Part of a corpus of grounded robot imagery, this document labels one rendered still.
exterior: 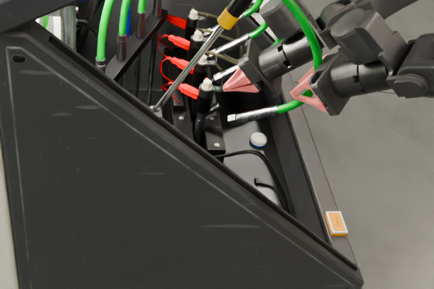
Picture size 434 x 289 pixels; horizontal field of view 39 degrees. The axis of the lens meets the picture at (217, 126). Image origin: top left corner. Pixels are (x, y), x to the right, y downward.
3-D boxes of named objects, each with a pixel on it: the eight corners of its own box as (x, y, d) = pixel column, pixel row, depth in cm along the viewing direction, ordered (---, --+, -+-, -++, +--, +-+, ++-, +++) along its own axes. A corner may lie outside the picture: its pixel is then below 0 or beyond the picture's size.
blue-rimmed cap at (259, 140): (267, 148, 148) (268, 143, 147) (251, 148, 147) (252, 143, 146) (264, 136, 150) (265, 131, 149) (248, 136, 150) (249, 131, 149)
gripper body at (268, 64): (243, 41, 115) (276, 22, 111) (274, 78, 120) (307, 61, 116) (239, 62, 110) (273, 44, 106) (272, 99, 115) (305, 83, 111)
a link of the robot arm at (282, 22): (358, 33, 104) (347, 19, 112) (322, -23, 100) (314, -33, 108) (298, 72, 107) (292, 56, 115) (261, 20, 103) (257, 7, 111)
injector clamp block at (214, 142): (216, 198, 134) (226, 148, 123) (169, 199, 132) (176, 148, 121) (197, 96, 158) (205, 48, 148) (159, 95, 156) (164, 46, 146)
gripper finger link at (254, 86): (210, 60, 119) (250, 39, 115) (232, 85, 123) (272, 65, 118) (205, 82, 114) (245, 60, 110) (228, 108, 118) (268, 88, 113)
